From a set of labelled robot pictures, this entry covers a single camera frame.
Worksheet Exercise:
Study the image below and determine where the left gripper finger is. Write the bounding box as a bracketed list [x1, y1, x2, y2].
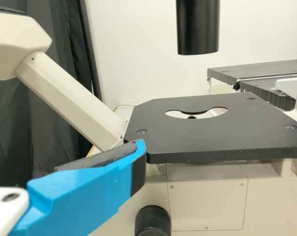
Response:
[8, 138, 147, 236]

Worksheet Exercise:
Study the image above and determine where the black platform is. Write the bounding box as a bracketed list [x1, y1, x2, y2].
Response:
[207, 59, 297, 87]
[233, 78, 297, 112]

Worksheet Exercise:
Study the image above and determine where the cream microscope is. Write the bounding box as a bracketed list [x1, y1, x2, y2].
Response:
[0, 0, 297, 236]

